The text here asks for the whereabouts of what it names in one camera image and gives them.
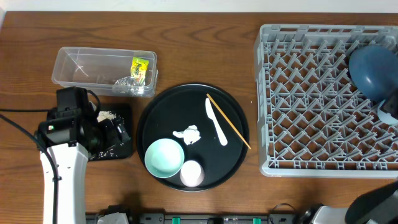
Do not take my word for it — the pile of white rice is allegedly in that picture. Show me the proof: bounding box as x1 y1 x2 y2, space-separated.
90 110 125 158

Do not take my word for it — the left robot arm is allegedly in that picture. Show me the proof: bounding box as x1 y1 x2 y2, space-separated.
35 86 132 223

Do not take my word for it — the light blue cup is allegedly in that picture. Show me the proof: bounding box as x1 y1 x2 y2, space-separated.
377 100 398 125

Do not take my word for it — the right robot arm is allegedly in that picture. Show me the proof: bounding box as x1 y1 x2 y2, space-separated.
293 182 397 224

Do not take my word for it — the clear plastic bin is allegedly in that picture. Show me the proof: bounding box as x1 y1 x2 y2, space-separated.
52 47 158 97

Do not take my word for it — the dark blue bowl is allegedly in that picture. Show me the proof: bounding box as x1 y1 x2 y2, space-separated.
349 45 397 103

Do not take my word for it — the mint green bowl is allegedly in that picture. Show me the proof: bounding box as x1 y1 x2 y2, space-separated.
144 138 185 179

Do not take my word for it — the wooden chopstick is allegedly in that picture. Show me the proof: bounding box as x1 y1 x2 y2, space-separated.
206 93 251 149

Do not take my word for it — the black square bin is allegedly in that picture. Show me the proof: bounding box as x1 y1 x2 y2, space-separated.
89 104 133 162

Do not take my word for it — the white plastic knife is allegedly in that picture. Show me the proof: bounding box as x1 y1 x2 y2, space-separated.
205 98 228 146

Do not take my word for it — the crumpled silver foil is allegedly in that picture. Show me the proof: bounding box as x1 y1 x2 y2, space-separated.
113 76 145 96

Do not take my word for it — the yellow snack wrapper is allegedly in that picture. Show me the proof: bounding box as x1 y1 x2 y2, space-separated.
131 57 149 85

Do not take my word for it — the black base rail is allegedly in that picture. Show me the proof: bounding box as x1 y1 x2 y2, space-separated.
86 205 298 224

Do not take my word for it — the crumpled white tissue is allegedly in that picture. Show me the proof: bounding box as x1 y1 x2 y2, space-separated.
172 125 201 145

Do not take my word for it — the pink cup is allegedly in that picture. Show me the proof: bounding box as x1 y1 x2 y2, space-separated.
180 160 205 187

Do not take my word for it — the round black tray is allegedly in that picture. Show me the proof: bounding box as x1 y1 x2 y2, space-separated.
136 83 249 192

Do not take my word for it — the grey dishwasher rack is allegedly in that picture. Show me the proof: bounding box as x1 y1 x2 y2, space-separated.
254 24 397 179

